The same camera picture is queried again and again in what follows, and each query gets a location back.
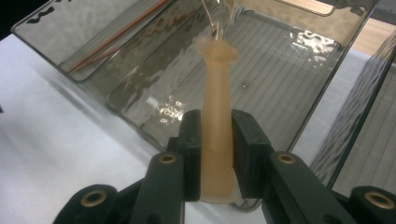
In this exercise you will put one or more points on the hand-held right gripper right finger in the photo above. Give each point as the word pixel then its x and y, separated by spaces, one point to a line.
pixel 249 155

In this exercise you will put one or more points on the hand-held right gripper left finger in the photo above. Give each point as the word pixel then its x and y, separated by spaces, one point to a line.
pixel 191 155

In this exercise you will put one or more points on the smoky clear bin with spoon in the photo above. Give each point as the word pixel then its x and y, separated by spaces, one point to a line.
pixel 280 93

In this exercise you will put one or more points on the smoky clear bin with cutlery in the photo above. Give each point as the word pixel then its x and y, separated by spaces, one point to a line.
pixel 367 140

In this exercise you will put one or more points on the smoky clear bin with chopsticks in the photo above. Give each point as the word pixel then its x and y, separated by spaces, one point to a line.
pixel 62 34

